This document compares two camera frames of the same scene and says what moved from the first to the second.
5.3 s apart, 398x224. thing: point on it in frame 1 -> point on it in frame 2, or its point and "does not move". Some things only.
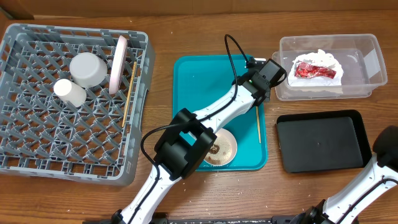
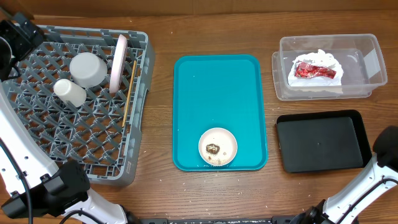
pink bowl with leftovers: (223, 149) does not move
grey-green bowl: (87, 70) does not move
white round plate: (118, 65) does not move
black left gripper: (268, 93) -> (23, 45)
